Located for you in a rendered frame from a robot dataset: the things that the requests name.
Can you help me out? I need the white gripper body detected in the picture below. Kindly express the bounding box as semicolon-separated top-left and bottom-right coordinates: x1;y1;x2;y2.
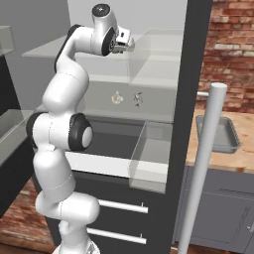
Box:
113;33;136;55

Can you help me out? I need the white garlic bulb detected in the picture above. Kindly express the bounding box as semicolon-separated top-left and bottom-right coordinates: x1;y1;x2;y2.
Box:
111;90;125;105

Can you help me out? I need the grey fish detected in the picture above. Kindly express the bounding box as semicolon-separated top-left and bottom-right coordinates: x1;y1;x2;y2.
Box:
133;91;145;109

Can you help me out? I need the grey counter cupboard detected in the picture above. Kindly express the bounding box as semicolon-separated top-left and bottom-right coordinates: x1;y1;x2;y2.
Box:
173;165;254;254

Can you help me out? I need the glass fridge shelf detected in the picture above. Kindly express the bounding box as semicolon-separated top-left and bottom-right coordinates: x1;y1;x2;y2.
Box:
22;28;185;89

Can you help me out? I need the dark grey open fridge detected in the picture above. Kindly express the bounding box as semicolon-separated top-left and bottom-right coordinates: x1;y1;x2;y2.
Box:
21;0;214;254

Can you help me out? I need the clear fridge bin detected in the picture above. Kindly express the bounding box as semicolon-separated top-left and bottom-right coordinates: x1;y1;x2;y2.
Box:
128;120;174;194

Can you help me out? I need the dark fridge door with bins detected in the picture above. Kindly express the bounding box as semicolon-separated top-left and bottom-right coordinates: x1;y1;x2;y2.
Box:
0;25;45;219

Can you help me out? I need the long grey fridge door handle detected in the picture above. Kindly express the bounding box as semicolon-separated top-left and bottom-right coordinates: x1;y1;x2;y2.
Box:
177;82;228;254

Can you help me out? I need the silver freezer drawer handle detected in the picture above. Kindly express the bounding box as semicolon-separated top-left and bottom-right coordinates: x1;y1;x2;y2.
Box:
97;198;150;214
86;226;148;245

